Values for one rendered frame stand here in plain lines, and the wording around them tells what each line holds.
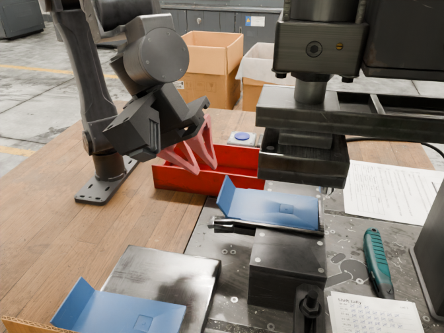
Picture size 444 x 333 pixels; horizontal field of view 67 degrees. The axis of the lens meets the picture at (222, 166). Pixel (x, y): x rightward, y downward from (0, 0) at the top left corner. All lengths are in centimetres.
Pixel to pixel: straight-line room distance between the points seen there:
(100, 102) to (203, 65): 212
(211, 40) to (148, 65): 293
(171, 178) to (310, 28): 45
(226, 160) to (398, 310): 47
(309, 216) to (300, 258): 8
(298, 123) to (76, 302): 37
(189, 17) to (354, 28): 492
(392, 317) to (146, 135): 37
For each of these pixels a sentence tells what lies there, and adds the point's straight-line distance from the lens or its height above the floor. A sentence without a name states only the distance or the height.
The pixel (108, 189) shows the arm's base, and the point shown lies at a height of 91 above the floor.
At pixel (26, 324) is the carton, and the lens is 49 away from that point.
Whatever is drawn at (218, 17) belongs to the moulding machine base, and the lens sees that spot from 512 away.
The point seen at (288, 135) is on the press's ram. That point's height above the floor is 115.
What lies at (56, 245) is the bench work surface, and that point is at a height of 90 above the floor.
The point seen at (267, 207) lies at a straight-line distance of 54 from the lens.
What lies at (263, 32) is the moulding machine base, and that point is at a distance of 501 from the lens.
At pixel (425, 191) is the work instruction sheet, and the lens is 84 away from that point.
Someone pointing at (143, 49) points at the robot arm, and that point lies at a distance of 38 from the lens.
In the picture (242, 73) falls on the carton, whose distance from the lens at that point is 275.
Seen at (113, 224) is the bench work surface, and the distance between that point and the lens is 68.
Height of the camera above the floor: 133
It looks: 32 degrees down
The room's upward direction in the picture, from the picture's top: straight up
